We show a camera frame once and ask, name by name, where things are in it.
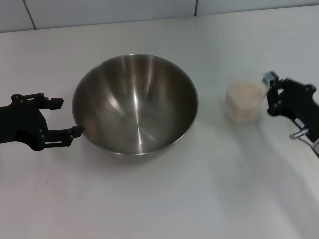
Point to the clear plastic cup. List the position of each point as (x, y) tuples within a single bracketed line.
[(227, 99)]

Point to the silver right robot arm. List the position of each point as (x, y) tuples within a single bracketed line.
[(316, 149)]

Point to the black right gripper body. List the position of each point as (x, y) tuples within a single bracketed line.
[(301, 104)]

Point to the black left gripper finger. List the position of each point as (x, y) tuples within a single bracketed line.
[(67, 133), (56, 103)]

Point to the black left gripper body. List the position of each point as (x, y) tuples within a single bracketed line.
[(22, 124)]

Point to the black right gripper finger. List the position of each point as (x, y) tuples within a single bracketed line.
[(274, 104), (270, 78)]

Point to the stainless steel mixing bowl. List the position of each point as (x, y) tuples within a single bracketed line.
[(137, 104)]

